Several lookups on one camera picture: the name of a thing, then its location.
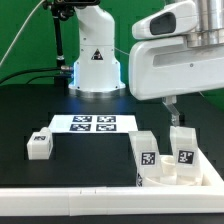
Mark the black cable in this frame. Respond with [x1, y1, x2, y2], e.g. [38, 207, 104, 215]
[0, 67, 73, 86]

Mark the white marker sheet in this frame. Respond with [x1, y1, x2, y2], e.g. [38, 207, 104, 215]
[49, 115, 138, 133]

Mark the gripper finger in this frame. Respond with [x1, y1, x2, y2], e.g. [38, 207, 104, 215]
[162, 96, 180, 126]

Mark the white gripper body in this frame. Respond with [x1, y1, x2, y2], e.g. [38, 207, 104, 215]
[129, 36, 224, 100]

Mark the grey cable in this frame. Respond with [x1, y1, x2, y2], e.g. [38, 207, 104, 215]
[0, 0, 47, 68]

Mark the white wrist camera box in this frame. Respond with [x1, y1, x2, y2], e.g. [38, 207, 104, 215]
[132, 0, 197, 40]

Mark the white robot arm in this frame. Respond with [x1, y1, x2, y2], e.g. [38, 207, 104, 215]
[69, 0, 224, 126]

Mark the white L-shaped barrier wall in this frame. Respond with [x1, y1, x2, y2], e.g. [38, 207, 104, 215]
[0, 156, 224, 216]

